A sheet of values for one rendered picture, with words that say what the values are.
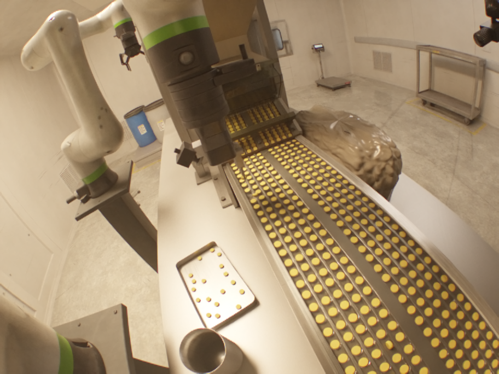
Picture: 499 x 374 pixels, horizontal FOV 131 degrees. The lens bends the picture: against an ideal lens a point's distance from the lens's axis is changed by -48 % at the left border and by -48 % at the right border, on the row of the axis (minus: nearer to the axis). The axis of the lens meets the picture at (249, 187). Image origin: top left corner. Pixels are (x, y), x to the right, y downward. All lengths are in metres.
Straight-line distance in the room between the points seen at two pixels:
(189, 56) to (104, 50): 4.13
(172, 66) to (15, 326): 0.40
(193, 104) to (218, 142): 0.07
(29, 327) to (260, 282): 0.43
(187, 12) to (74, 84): 0.50
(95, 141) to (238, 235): 0.51
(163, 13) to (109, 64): 4.06
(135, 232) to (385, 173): 0.92
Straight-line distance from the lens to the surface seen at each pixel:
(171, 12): 0.29
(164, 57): 0.29
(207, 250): 0.57
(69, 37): 0.76
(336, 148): 0.51
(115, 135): 0.72
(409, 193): 0.66
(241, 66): 0.31
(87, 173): 0.86
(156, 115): 3.28
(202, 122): 0.31
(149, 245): 1.05
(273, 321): 0.44
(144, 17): 0.30
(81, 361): 0.43
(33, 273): 2.72
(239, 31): 0.59
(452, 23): 4.11
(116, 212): 0.93
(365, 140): 0.51
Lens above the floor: 1.22
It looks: 37 degrees down
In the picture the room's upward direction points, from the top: 18 degrees counter-clockwise
